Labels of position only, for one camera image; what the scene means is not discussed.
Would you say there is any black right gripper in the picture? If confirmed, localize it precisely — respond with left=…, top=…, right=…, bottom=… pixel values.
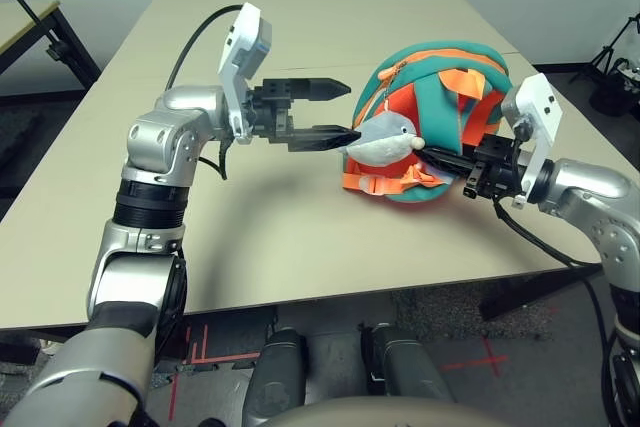
left=420, top=134, right=525, bottom=202

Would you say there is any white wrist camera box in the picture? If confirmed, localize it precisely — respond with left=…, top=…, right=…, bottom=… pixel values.
left=501, top=72, right=559, bottom=209
left=215, top=1, right=275, bottom=146

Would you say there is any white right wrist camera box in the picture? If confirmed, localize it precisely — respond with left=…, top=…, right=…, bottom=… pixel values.
left=501, top=72, right=559, bottom=209

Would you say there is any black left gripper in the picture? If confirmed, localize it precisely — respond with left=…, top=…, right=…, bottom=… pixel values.
left=246, top=78, right=363, bottom=154

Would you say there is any grey left robot leg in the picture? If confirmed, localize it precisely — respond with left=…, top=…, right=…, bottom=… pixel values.
left=244, top=327, right=309, bottom=418

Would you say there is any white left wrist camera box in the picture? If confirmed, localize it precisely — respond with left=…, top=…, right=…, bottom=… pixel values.
left=215, top=1, right=275, bottom=146

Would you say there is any black bin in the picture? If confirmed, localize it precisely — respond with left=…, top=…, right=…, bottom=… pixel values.
left=589, top=59, right=640, bottom=118

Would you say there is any black table foot beam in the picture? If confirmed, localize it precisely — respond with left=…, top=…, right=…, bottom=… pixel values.
left=478, top=264, right=604, bottom=322

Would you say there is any wood top black frame table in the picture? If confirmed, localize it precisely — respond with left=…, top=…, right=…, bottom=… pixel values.
left=0, top=0, right=104, bottom=98

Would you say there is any orange and teal backpack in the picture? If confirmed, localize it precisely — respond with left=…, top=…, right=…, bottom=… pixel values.
left=341, top=40, right=514, bottom=204

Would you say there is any black left wrist camera cable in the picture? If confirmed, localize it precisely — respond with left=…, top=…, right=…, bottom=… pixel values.
left=164, top=4, right=246, bottom=183

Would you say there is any grey right robot leg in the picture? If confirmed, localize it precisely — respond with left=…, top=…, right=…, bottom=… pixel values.
left=360, top=324, right=454, bottom=403

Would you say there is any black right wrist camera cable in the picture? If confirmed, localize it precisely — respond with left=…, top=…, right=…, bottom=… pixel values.
left=492, top=121, right=626, bottom=427

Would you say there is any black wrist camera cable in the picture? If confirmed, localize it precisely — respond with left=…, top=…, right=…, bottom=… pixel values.
left=164, top=4, right=246, bottom=183
left=492, top=121, right=626, bottom=427

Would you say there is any black tripod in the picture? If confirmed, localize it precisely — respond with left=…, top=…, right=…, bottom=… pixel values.
left=569, top=14, right=640, bottom=86

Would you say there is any grey white plush shark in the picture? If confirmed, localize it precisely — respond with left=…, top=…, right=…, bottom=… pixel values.
left=335, top=111, right=426, bottom=168

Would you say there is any beige robot torso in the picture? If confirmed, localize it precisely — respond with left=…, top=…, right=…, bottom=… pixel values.
left=197, top=395, right=506, bottom=427

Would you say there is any grey robot leg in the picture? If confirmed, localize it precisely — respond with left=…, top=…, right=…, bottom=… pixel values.
left=244, top=327, right=309, bottom=418
left=360, top=324, right=454, bottom=403

